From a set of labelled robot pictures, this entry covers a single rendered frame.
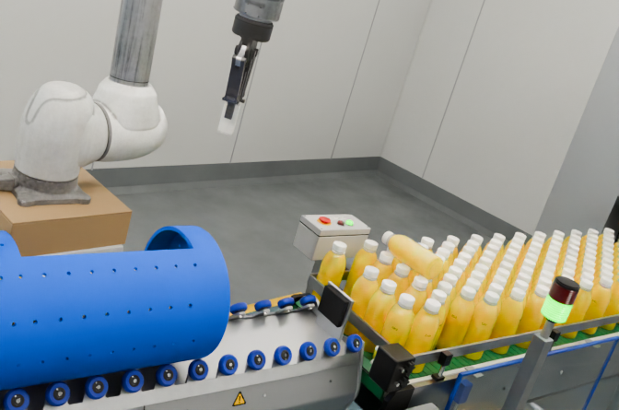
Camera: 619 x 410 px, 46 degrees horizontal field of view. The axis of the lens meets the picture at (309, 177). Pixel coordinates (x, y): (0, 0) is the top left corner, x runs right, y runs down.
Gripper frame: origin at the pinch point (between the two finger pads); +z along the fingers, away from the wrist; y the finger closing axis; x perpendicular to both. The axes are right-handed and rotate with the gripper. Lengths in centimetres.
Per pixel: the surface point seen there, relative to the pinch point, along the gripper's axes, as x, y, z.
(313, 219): 21, -63, 39
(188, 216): -60, -288, 151
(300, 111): -20, -421, 94
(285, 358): 25, -8, 53
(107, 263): -11.2, 21.3, 27.4
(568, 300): 87, -30, 26
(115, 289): -7.9, 23.7, 30.7
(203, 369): 9, 7, 52
